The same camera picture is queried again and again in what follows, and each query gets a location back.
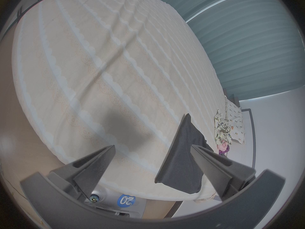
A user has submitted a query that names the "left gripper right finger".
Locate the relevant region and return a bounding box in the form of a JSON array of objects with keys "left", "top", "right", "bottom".
[{"left": 191, "top": 145, "right": 257, "bottom": 197}]

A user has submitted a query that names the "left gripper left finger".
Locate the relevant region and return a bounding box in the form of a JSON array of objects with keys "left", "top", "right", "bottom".
[{"left": 49, "top": 145, "right": 116, "bottom": 199}]

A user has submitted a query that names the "black T-shirt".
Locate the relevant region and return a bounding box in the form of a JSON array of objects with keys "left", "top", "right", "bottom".
[{"left": 154, "top": 114, "right": 215, "bottom": 194}]

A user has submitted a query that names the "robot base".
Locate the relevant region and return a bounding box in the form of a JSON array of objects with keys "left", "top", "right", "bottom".
[{"left": 85, "top": 187, "right": 146, "bottom": 220}]

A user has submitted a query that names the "bed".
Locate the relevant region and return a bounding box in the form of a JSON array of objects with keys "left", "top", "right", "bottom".
[{"left": 11, "top": 0, "right": 256, "bottom": 203}]

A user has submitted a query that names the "white printed garment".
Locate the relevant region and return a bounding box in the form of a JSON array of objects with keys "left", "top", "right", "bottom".
[{"left": 214, "top": 109, "right": 233, "bottom": 145}]

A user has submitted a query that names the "white printed pillow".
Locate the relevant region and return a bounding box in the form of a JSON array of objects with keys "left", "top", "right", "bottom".
[{"left": 225, "top": 96, "right": 246, "bottom": 144}]

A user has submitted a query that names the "grey bedside table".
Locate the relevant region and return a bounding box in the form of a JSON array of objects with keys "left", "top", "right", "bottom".
[{"left": 224, "top": 88, "right": 241, "bottom": 108}]

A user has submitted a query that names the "blue-green curtain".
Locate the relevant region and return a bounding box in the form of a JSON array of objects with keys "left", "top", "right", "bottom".
[
  {"left": 185, "top": 0, "right": 305, "bottom": 100},
  {"left": 124, "top": 0, "right": 259, "bottom": 23}
]

